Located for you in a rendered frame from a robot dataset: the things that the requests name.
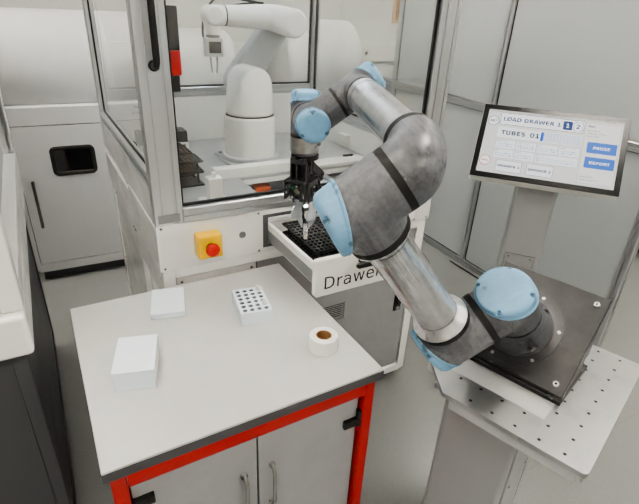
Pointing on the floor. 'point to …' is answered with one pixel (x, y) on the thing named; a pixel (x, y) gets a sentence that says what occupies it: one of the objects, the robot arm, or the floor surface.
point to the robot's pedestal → (479, 449)
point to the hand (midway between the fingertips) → (306, 222)
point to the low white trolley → (229, 399)
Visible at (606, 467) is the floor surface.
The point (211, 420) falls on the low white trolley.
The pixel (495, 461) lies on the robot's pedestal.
